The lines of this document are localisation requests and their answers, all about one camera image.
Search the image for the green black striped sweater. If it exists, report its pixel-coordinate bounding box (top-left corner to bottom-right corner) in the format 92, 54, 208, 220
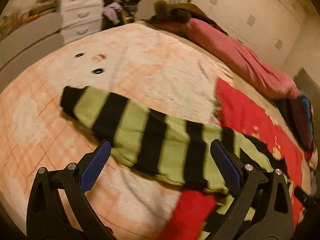
60, 85, 291, 240

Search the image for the pile of clothes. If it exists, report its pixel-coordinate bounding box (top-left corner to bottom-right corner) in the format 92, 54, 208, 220
101, 0, 141, 30

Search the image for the rainbow striped pillow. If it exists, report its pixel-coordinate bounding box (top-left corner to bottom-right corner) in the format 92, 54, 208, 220
287, 91, 315, 151

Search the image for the red floral blanket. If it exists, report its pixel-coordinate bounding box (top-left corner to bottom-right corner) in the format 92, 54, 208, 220
157, 79, 306, 239

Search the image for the grey quilted headboard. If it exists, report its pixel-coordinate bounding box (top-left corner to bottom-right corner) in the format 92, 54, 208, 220
293, 67, 320, 121

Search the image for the pink duvet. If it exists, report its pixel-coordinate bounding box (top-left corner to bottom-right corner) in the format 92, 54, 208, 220
185, 18, 300, 99

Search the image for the white wardrobe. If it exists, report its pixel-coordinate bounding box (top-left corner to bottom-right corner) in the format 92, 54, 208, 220
191, 0, 306, 68

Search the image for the white drawer chest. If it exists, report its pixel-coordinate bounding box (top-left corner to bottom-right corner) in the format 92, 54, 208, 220
58, 0, 104, 44

